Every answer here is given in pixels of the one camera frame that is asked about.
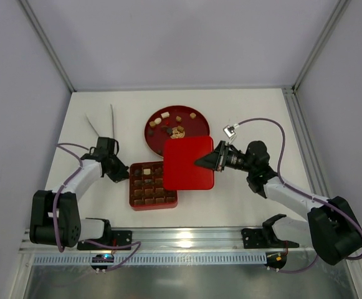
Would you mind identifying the square red box lid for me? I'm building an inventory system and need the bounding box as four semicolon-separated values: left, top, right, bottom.
163;135;214;191

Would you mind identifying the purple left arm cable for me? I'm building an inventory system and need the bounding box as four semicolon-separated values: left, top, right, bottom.
53;143;141;272

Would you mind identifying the right aluminium frame post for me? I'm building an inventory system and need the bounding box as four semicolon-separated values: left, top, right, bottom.
292;0;351;92

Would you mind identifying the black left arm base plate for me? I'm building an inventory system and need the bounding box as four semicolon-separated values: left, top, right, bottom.
77;229;133;250

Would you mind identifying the aluminium front rail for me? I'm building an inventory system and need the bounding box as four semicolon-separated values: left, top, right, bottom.
19;227;312;254

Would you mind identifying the slotted grey cable duct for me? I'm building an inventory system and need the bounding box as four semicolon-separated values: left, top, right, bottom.
32;252;267;267

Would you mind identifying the square red chocolate box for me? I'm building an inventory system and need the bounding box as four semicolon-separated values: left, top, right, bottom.
129;161;178;211

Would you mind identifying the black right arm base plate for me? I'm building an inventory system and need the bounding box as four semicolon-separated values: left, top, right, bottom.
241;228;300;249

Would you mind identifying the left aluminium frame post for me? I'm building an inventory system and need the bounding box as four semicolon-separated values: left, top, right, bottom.
17;0;76;93

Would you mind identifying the round red tray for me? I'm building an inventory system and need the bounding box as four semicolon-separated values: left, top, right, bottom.
144;105;211;158

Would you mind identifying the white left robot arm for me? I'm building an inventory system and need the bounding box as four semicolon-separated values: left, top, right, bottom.
29;137;130;252

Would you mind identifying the right side aluminium rail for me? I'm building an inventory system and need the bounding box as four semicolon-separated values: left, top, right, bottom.
282;87;330;196

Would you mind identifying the aluminium rail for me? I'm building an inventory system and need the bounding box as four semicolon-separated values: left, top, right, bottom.
282;87;330;196
19;227;312;254

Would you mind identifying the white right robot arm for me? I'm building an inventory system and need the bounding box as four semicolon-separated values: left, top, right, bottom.
194;141;362;265

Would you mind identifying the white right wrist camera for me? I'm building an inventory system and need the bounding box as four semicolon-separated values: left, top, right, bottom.
223;124;238;139

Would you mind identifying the aluminium frame post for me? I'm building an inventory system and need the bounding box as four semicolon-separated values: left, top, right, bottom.
292;0;351;92
17;0;76;93

